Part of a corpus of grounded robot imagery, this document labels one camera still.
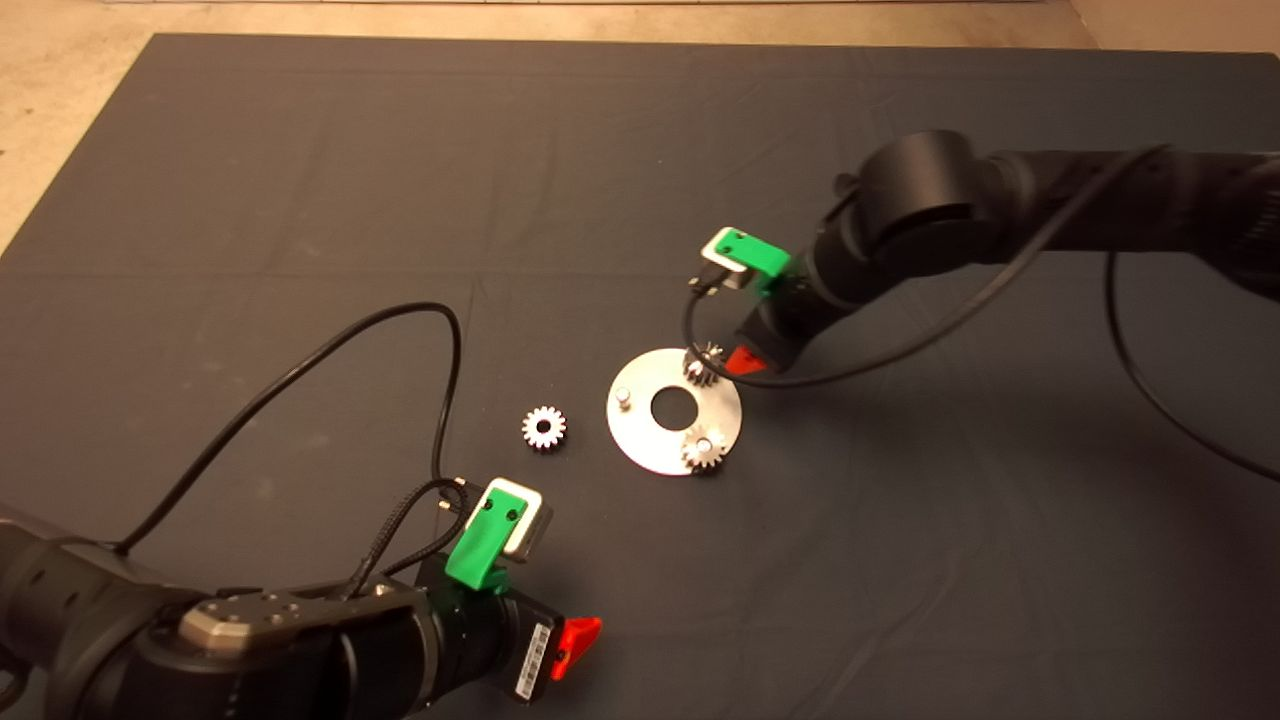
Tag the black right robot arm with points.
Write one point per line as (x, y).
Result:
(930, 195)

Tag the bright green camera mount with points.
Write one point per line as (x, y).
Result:
(480, 550)
(760, 255)

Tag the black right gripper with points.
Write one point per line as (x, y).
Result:
(790, 320)

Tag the small silver camera box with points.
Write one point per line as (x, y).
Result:
(532, 535)
(722, 276)

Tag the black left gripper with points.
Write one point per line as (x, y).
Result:
(490, 645)

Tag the small steel planetary gear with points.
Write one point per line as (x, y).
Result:
(533, 428)
(700, 372)
(692, 458)

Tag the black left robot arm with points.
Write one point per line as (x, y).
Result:
(100, 620)

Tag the round metal carrier plate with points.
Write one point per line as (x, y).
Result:
(640, 445)

